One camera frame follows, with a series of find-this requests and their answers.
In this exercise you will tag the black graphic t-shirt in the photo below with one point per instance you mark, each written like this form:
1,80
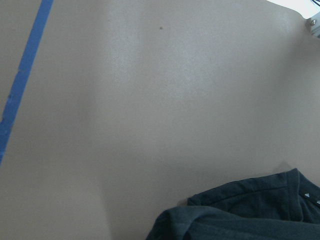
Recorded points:
282,206

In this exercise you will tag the aluminium frame post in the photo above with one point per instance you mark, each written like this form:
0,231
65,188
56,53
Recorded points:
313,25

